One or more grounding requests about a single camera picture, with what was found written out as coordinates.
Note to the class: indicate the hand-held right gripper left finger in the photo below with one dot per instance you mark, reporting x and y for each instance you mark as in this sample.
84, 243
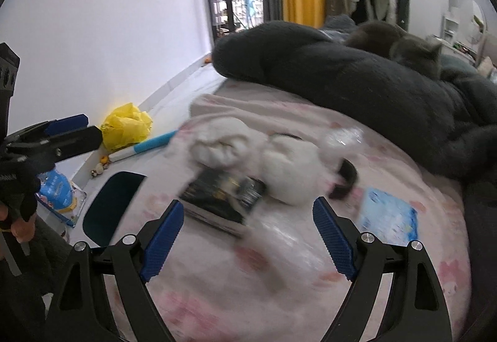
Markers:
163, 245

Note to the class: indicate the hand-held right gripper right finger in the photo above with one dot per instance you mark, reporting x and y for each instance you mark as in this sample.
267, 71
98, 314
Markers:
334, 241

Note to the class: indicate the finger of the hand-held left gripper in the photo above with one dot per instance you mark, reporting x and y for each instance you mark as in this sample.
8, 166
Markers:
77, 140
68, 123

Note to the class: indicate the light blue tissue packet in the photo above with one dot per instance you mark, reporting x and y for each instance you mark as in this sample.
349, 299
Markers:
388, 216

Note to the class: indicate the white sock with black cuff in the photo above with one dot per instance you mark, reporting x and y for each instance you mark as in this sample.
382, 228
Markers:
287, 175

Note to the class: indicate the clear plastic wrapper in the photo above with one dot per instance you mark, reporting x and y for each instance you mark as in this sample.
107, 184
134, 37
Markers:
343, 138

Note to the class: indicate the person's left forearm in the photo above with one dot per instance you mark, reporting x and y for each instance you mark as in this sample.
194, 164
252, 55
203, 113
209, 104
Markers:
42, 260

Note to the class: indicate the person's left hand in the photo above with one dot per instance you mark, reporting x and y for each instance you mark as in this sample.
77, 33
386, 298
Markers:
21, 202

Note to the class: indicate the small yellow toy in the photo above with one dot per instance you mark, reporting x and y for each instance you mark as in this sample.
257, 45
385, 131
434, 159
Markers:
104, 160

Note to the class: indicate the yellow plastic bag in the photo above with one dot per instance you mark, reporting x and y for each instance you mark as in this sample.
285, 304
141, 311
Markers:
124, 128

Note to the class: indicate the blue and white bag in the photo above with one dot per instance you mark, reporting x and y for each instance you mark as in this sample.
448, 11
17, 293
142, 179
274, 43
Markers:
58, 190

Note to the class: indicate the dark teal bin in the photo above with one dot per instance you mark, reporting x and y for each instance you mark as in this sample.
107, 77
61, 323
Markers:
108, 206

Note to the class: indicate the black cloth piece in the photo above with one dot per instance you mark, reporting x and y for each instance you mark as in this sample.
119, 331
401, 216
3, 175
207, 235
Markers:
347, 175

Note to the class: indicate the turquoise and white stick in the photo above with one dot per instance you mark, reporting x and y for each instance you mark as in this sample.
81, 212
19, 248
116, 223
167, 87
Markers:
151, 144

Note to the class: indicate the pink printed bedsheet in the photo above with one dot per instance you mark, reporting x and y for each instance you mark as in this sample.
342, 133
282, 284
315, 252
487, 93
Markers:
248, 280

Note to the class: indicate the dark grey fleece blanket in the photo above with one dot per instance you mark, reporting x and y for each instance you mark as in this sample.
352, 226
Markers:
349, 93

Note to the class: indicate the grey cat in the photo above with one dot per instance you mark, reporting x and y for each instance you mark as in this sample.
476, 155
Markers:
417, 55

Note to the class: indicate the dark brown-grey cat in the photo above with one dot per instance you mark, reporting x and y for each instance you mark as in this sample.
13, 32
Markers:
372, 37

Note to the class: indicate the blue-grey blanket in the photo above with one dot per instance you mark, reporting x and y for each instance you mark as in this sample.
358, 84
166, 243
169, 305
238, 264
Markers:
339, 22

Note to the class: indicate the beige padded headboard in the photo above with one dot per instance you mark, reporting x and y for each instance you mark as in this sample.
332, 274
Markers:
487, 51

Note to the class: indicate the white shelf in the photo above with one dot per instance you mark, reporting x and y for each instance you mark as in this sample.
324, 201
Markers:
451, 26

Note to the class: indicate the dark green jacket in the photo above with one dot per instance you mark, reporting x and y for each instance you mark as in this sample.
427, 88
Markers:
403, 0

